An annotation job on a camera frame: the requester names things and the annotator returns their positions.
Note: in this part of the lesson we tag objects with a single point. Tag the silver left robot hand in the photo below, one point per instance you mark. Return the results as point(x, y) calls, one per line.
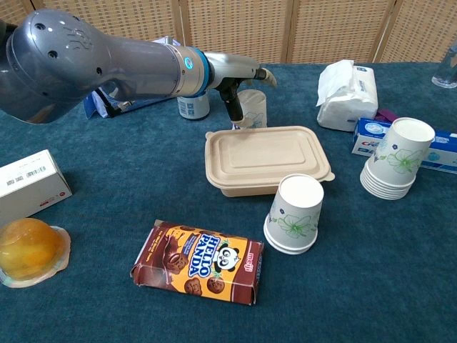
point(232, 69)

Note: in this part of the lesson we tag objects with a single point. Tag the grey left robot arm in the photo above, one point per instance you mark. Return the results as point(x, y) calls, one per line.
point(71, 64)

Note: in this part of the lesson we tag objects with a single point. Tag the stack of floral paper cups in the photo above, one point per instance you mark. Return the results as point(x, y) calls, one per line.
point(400, 160)

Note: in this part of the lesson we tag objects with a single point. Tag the blue drink can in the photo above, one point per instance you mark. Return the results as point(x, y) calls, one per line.
point(193, 107)

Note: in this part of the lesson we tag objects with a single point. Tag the beige lidded lunch box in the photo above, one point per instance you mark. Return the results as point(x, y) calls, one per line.
point(264, 157)

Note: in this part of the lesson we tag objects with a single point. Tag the opened white tissue pack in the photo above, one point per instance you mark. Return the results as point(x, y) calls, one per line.
point(346, 100)

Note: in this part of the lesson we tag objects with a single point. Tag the blue white tissue pack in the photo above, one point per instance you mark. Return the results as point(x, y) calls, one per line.
point(98, 107)

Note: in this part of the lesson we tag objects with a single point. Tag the blue white toothpaste box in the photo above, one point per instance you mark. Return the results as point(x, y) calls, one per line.
point(367, 135)

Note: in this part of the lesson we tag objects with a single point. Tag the small purple box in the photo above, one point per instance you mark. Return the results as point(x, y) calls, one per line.
point(387, 115)

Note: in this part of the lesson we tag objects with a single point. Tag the brown Hello Panda box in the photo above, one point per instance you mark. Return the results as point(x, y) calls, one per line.
point(200, 262)

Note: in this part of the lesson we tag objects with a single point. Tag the clear plastic water bottle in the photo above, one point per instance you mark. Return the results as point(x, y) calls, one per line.
point(446, 71)

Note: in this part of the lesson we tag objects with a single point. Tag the white cardboard box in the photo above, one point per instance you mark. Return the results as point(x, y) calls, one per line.
point(28, 182)

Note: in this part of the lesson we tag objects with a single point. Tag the dark teal table cloth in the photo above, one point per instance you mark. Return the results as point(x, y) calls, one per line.
point(357, 286)

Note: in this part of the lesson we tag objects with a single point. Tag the orange fruit jelly cup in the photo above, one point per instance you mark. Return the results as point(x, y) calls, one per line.
point(28, 250)

